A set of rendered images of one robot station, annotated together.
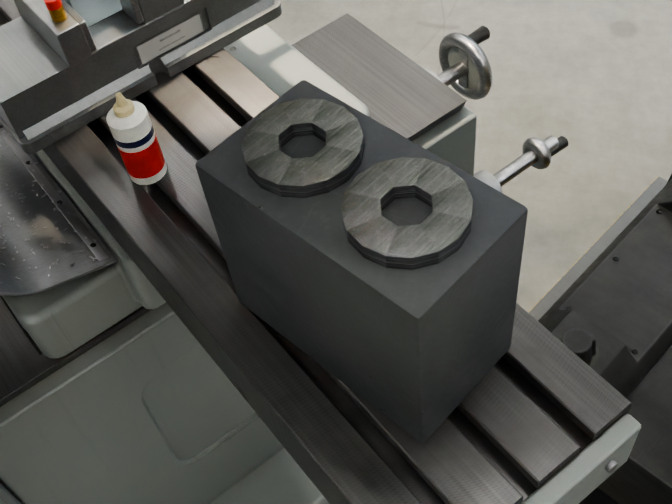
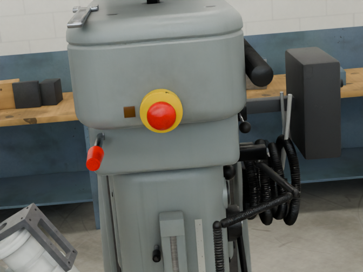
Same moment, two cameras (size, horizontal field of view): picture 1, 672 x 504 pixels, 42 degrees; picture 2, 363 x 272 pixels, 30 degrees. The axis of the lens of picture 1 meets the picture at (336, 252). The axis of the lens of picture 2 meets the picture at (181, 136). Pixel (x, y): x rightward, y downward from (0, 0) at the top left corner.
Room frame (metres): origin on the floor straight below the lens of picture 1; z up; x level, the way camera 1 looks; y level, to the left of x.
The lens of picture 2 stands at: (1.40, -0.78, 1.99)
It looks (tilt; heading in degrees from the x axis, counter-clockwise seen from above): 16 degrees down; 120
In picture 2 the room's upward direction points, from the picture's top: 5 degrees counter-clockwise
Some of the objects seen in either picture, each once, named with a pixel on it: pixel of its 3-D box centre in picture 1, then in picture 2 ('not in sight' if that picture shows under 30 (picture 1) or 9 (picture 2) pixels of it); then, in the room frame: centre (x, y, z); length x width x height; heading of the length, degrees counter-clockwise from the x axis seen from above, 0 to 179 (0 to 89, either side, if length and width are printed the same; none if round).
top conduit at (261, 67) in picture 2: not in sight; (240, 51); (0.90, 0.31, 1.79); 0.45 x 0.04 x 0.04; 121
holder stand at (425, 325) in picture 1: (362, 256); not in sight; (0.42, -0.02, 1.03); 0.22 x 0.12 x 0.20; 40
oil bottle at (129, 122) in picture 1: (134, 134); not in sight; (0.65, 0.18, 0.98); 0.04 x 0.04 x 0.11
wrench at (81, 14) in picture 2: not in sight; (81, 15); (0.78, 0.02, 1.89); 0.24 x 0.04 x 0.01; 123
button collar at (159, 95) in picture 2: not in sight; (161, 110); (0.91, 0.01, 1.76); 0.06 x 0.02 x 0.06; 31
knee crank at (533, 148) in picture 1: (519, 165); not in sight; (0.95, -0.32, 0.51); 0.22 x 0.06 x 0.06; 121
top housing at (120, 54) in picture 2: not in sight; (157, 48); (0.79, 0.22, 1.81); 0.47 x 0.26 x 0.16; 121
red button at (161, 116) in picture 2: not in sight; (161, 115); (0.93, -0.01, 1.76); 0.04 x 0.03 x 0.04; 31
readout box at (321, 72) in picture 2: not in sight; (314, 100); (0.93, 0.64, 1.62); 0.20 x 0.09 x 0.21; 121
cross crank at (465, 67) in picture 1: (448, 76); not in sight; (1.05, -0.22, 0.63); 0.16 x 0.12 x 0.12; 121
